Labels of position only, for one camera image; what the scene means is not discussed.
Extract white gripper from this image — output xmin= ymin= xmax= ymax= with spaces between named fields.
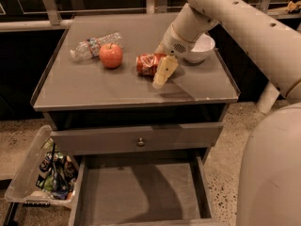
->
xmin=152 ymin=24 xmax=199 ymax=89

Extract red coke can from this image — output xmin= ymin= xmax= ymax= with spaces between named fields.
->
xmin=136 ymin=54 xmax=166 ymax=76

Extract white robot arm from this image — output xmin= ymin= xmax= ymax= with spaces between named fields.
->
xmin=157 ymin=0 xmax=301 ymax=226

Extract grey drawer cabinet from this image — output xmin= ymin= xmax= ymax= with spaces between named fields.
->
xmin=30 ymin=11 xmax=242 ymax=162

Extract grey top drawer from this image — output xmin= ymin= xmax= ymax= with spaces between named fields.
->
xmin=51 ymin=122 xmax=223 ymax=155

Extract round metal drawer knob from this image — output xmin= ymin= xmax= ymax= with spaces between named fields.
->
xmin=137 ymin=137 xmax=145 ymax=147

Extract open grey middle drawer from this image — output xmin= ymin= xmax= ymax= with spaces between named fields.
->
xmin=68 ymin=150 xmax=229 ymax=226

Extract white ceramic bowl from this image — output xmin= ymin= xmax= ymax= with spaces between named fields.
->
xmin=184 ymin=34 xmax=215 ymax=63

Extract red apple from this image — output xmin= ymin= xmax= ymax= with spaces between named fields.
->
xmin=99 ymin=43 xmax=123 ymax=69

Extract clear plastic water bottle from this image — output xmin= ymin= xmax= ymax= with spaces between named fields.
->
xmin=70 ymin=32 xmax=123 ymax=61

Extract metal railing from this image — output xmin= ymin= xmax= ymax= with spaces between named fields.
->
xmin=0 ymin=0 xmax=301 ymax=34

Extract snack packets in bin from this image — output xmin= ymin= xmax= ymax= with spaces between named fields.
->
xmin=36 ymin=138 xmax=78 ymax=200

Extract clear plastic storage bin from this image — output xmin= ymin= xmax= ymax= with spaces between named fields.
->
xmin=5 ymin=125 xmax=75 ymax=208

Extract white diagonal post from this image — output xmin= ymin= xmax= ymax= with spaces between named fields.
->
xmin=256 ymin=82 xmax=279 ymax=114

